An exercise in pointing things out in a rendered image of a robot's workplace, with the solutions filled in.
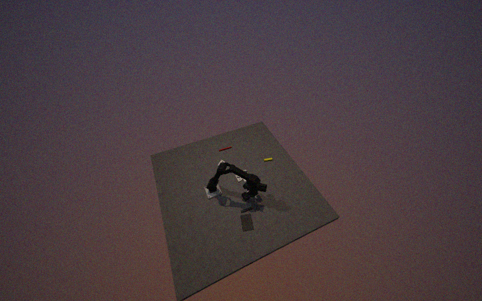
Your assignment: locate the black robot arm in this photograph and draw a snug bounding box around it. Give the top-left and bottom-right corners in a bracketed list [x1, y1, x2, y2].
[206, 162, 267, 193]

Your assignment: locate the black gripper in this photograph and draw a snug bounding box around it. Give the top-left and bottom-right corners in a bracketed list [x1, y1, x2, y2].
[242, 187, 259, 201]

